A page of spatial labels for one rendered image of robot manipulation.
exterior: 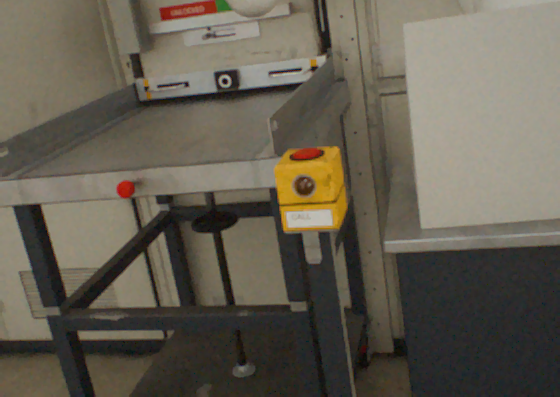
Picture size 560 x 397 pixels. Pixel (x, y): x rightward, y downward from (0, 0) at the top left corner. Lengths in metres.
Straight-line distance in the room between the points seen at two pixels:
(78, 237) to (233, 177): 1.11
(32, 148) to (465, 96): 0.90
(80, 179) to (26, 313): 1.22
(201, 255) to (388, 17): 0.91
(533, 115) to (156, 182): 0.65
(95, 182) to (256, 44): 0.67
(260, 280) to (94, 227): 0.55
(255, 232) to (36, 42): 0.80
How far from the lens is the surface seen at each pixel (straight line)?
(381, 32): 1.71
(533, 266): 1.00
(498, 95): 0.94
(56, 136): 1.53
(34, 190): 1.34
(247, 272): 2.02
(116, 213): 2.08
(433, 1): 1.69
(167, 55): 1.82
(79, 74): 1.87
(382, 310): 1.99
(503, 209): 0.99
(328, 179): 0.86
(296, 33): 1.71
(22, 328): 2.49
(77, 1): 1.90
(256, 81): 1.74
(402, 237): 0.97
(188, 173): 1.17
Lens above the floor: 1.14
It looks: 18 degrees down
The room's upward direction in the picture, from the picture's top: 9 degrees counter-clockwise
